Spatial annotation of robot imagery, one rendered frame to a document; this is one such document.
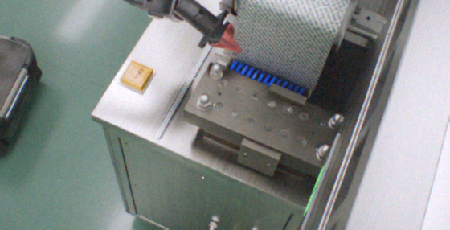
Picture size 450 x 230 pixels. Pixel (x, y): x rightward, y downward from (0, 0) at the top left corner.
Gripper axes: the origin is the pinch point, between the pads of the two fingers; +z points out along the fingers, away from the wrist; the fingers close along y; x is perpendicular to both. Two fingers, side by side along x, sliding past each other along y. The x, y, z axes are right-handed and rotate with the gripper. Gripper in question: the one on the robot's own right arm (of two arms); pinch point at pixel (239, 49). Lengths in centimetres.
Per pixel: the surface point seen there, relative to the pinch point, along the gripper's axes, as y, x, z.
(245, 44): 0.2, 3.7, -0.3
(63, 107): -8, -134, -18
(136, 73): 10.1, -25.6, -14.9
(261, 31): 0.2, 11.7, -1.0
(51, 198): 33, -124, -2
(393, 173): 48, 67, 1
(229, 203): 25.9, -26.6, 28.5
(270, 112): 11.1, 3.0, 14.1
